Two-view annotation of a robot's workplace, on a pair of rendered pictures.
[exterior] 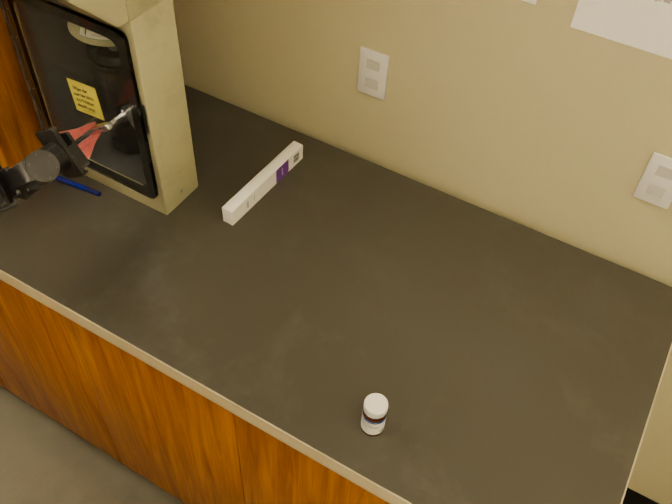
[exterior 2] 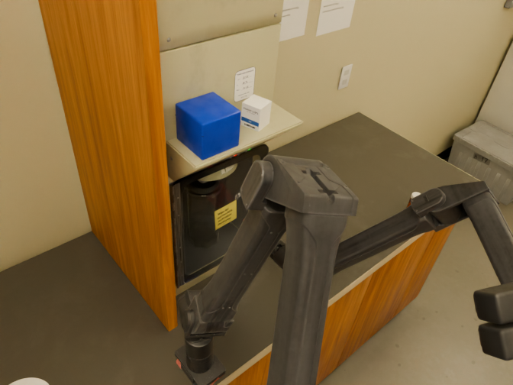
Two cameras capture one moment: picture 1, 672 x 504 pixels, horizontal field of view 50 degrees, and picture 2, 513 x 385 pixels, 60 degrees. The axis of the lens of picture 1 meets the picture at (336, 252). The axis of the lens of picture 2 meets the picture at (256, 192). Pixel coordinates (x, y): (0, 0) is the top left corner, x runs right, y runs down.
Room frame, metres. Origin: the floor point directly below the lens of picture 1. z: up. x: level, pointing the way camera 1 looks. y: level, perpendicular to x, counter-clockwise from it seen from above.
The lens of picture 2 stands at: (0.76, 1.35, 2.08)
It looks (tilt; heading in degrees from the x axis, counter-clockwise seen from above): 41 degrees down; 288
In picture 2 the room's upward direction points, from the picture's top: 6 degrees clockwise
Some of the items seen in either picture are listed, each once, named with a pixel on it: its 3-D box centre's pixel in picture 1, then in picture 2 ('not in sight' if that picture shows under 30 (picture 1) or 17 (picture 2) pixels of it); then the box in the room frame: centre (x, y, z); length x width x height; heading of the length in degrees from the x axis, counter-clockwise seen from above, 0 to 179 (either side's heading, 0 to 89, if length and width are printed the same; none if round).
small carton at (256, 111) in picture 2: not in sight; (256, 112); (1.07, 0.50, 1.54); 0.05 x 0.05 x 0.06; 80
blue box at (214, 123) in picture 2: not in sight; (208, 124); (1.13, 0.62, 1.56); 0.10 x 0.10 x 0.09; 63
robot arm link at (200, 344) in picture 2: not in sight; (198, 337); (0.99, 0.92, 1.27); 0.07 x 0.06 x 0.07; 129
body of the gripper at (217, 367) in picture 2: not in sight; (199, 356); (0.99, 0.93, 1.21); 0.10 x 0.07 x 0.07; 153
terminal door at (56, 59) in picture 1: (83, 99); (221, 217); (1.13, 0.52, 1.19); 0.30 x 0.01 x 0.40; 62
